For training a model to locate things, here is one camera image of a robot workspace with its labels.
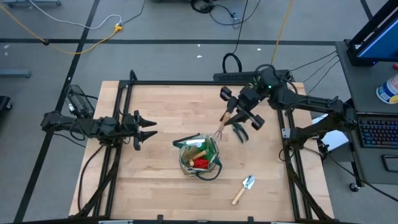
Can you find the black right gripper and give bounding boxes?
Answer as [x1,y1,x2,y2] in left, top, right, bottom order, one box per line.
[220,86,265,131]

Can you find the green translucent spray bottle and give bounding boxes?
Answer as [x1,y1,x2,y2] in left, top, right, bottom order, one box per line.
[185,136,219,163]

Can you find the yellow extension cord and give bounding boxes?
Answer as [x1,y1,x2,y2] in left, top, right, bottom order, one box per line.
[0,4,124,56]

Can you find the wooden-handled metal trowel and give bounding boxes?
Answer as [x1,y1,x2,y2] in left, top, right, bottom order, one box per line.
[231,175,256,206]

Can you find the white floor cable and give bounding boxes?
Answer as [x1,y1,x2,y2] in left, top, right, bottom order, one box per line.
[29,0,124,30]

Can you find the black phone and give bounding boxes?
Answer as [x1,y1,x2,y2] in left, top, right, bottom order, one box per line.
[381,154,398,174]

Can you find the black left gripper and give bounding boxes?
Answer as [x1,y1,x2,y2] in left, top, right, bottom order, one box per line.
[124,110,159,152]

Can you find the black cable bundle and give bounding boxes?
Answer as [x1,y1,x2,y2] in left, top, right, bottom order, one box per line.
[189,0,216,14]

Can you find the beige canvas bag green trim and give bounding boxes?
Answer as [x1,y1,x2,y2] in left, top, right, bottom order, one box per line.
[172,133,223,182]

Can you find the black monitor on stand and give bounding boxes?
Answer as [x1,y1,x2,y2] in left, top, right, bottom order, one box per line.
[346,0,398,68]

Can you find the black power supply box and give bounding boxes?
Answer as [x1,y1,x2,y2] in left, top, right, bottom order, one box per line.
[64,84,96,123]

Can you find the wooden-handled hand rake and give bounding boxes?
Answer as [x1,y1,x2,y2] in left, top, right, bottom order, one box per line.
[213,111,231,140]

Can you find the grey floor base bar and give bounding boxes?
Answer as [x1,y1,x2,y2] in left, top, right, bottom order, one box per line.
[0,68,32,78]
[2,0,62,9]

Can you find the green-handled pruning shears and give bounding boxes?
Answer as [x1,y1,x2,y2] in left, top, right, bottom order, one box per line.
[231,122,249,144]

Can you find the yellow hanging cable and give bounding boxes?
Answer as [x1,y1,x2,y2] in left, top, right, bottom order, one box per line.
[269,0,295,67]

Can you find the white paper sheet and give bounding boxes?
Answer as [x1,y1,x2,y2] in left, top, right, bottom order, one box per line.
[312,113,349,152]

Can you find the white wipes tub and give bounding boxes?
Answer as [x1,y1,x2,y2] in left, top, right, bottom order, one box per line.
[375,73,398,105]

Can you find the black backlit keyboard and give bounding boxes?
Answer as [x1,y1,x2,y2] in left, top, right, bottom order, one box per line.
[357,118,398,149]

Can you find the black aluminium table frame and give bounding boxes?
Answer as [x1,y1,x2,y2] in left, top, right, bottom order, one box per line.
[74,70,336,224]

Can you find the black looped floor cable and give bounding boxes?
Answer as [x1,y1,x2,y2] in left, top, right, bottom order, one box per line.
[221,0,249,74]

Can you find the dark grey side desk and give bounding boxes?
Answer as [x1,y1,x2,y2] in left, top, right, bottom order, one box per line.
[335,40,398,186]

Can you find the red gardening glove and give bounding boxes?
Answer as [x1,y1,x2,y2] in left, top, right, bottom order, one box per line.
[193,157,210,170]

